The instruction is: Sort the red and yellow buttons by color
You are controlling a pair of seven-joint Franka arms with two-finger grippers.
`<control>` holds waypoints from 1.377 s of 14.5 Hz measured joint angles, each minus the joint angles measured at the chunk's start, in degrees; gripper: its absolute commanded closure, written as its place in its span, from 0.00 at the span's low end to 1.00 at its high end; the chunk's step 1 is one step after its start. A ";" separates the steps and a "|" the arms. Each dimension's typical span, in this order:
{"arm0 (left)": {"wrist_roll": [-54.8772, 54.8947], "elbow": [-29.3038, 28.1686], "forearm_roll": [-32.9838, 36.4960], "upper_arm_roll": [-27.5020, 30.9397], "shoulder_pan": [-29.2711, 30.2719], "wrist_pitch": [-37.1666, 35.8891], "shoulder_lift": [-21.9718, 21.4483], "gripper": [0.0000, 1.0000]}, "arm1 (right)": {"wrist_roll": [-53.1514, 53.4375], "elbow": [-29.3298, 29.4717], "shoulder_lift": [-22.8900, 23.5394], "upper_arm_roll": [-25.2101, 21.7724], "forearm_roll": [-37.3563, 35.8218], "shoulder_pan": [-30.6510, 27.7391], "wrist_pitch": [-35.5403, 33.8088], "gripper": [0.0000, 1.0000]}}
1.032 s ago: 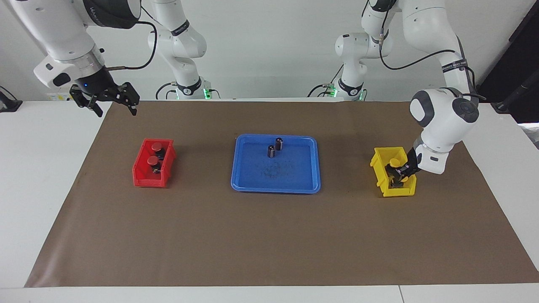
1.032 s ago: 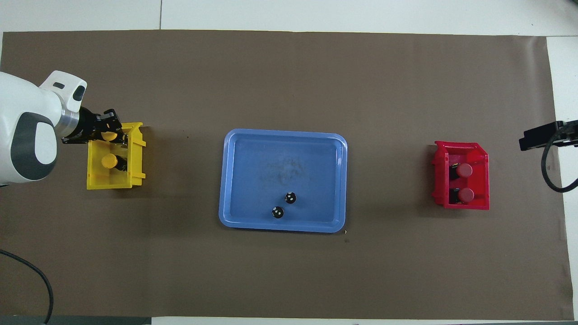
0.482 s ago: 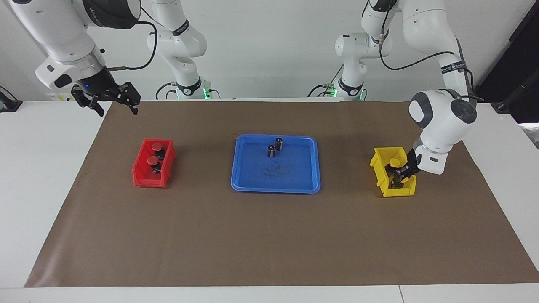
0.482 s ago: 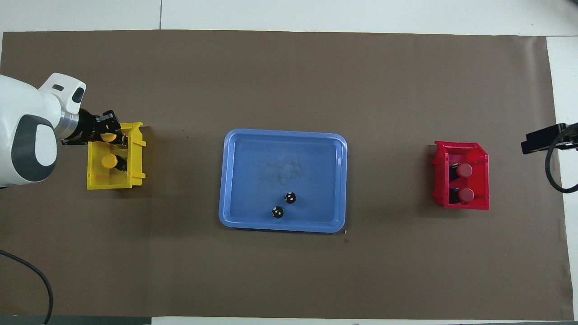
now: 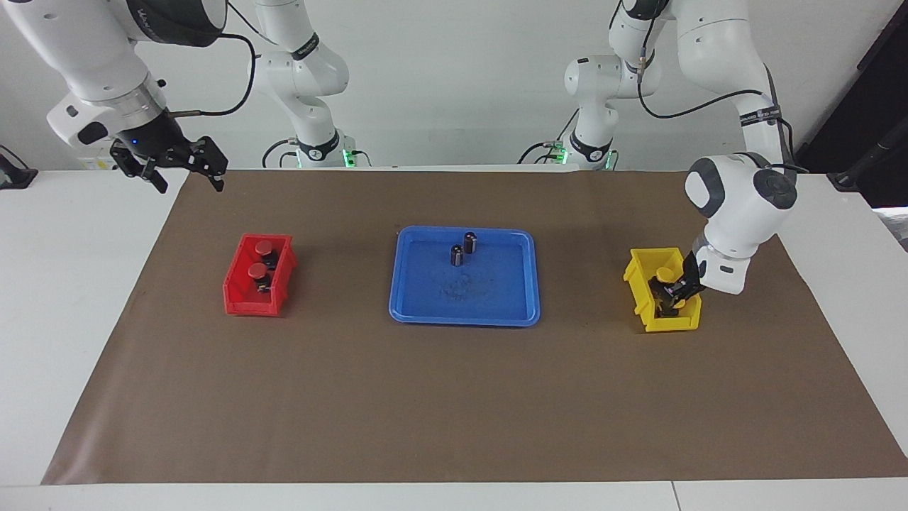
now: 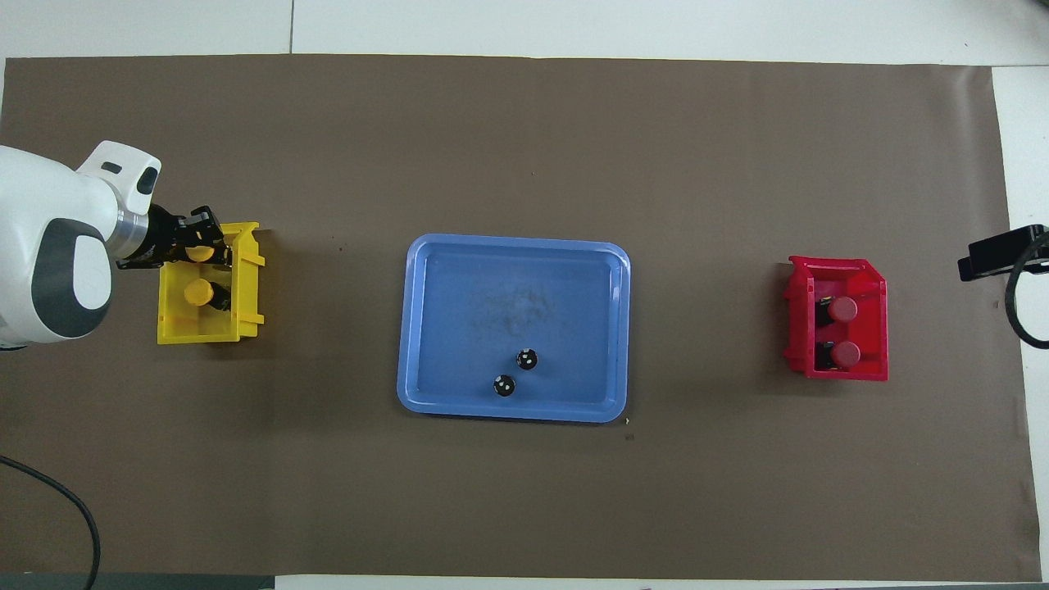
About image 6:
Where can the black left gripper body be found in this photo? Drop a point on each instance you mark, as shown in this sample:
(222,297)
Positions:
(161,238)

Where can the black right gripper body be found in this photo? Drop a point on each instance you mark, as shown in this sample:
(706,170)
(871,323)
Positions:
(1039,242)

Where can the yellow push button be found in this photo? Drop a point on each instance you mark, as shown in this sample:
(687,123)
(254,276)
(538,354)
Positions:
(197,292)
(199,253)

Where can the red push button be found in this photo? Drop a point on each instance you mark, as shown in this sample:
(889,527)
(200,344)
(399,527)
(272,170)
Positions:
(846,354)
(843,309)

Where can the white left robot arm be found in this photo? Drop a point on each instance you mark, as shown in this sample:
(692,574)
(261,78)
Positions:
(41,205)

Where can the yellow plastic bin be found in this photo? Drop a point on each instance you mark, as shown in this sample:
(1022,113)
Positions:
(188,328)

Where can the red plastic bin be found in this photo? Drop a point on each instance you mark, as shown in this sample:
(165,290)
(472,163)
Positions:
(869,328)

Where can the blue plastic tray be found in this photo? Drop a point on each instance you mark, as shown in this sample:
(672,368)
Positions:
(492,287)

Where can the black cylinder capacitor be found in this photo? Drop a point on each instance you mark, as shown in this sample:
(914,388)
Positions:
(504,385)
(527,359)

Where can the brown table mat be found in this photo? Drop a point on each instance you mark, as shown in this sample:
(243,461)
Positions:
(524,147)

